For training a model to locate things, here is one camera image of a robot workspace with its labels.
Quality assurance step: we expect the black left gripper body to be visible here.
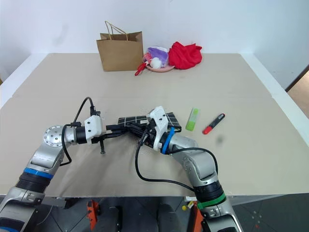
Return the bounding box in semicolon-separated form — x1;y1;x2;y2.
92;124;114;155

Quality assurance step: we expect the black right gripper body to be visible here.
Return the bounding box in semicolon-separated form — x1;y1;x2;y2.
140;119;157;149

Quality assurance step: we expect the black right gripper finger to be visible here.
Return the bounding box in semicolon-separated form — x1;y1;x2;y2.
128;128;146;143
125;121;149;133

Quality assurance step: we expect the black grid pouch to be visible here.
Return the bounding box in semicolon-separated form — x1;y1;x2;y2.
117;111;182;133

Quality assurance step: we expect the green highlighter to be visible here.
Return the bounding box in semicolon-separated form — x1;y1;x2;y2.
185;107;201;132

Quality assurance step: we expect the red marker with black cap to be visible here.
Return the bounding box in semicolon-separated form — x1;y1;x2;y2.
202;113;226;135

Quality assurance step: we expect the pink plate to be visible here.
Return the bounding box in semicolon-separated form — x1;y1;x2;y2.
144;60;176;73

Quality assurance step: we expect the white pompom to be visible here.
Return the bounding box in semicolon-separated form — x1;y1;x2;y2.
150;57;162;69

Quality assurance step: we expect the brown paper bag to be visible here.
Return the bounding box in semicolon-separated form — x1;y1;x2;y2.
96;20;144;72

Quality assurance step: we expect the purple plush toy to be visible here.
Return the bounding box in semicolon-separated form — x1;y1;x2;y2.
146;46;169;69

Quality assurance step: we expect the dark rounded shape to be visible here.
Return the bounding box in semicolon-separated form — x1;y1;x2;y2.
107;204;122;232

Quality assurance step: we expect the orange clamp under table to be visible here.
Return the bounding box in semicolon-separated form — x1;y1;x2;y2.
86;199;100;231

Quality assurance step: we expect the red cloth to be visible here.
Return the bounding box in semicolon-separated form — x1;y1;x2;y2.
168;41;203;71

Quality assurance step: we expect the orange table leg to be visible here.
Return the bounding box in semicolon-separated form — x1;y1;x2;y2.
192;207;204;232

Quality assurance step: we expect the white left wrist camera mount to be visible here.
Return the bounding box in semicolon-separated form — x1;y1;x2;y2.
84;115;107;146

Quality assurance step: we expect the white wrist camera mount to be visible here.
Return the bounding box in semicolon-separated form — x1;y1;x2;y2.
84;115;107;146
146;106;169;149

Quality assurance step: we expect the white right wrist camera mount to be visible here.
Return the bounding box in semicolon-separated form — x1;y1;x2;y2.
146;106;169;149

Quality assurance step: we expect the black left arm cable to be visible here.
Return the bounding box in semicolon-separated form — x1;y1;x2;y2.
59;96;101;167

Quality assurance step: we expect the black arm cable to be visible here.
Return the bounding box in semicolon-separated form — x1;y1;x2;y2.
134;129;219;193
59;96;101;167

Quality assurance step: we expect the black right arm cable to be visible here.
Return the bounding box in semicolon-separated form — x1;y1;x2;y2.
134;129;219;193

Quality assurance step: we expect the red strap keychain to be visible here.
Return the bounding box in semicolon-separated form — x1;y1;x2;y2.
134;62;147;77

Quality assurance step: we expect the grey metal bracket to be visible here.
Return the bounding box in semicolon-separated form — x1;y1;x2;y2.
42;196;73;209

